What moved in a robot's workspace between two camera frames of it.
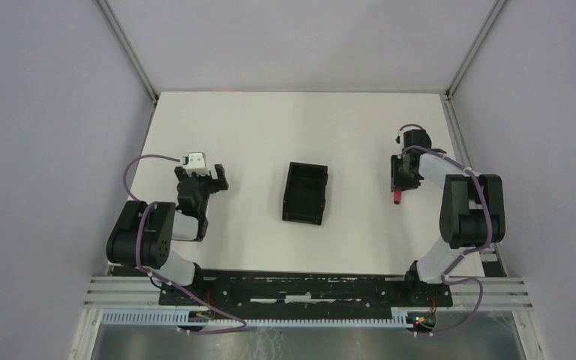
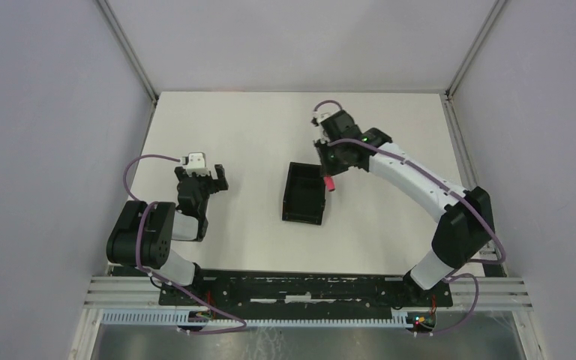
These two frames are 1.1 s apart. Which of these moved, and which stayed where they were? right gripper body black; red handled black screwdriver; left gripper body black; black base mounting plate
Moved: red handled black screwdriver; right gripper body black
Stayed: left gripper body black; black base mounting plate
